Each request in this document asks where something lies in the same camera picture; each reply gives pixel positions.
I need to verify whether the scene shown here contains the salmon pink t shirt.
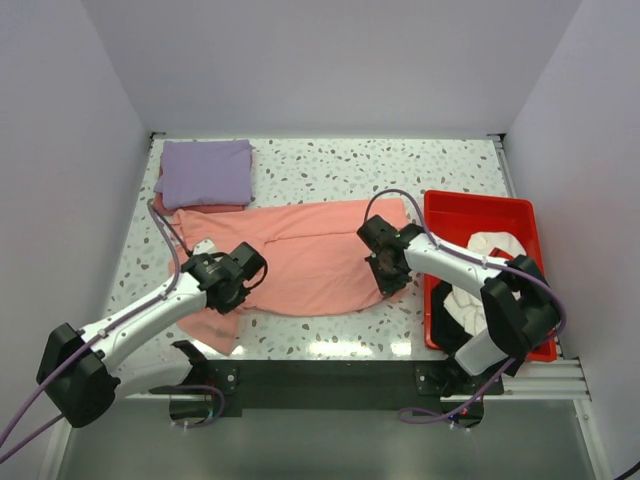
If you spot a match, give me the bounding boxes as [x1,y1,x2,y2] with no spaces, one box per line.
[173,198,408,355]

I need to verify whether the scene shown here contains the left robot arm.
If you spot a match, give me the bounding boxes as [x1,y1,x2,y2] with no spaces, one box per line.
[36,242,268,428]

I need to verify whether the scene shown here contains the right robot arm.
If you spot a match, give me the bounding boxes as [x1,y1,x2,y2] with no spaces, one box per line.
[357,215,564,393]

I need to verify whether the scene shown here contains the red plastic bin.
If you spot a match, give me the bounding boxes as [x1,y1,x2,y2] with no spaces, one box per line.
[424,190,544,350]

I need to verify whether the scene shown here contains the folded dark pink t shirt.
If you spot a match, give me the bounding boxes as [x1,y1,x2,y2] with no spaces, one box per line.
[153,169,245,216]

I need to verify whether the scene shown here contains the folded purple t shirt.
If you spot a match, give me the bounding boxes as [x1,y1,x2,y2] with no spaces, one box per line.
[154,140,253,210]

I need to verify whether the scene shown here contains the white t shirt red print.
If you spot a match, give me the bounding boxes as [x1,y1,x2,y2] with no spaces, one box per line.
[444,232,526,336]

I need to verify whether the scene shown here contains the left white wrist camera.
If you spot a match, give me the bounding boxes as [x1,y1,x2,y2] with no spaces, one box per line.
[193,238,217,254]

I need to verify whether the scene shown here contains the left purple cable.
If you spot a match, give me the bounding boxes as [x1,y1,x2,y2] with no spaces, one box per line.
[0,199,196,461]

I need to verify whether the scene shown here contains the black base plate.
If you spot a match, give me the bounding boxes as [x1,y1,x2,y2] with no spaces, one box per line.
[159,360,504,422]

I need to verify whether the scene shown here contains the aluminium table frame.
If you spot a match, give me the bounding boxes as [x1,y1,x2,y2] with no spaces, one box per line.
[59,130,594,436]

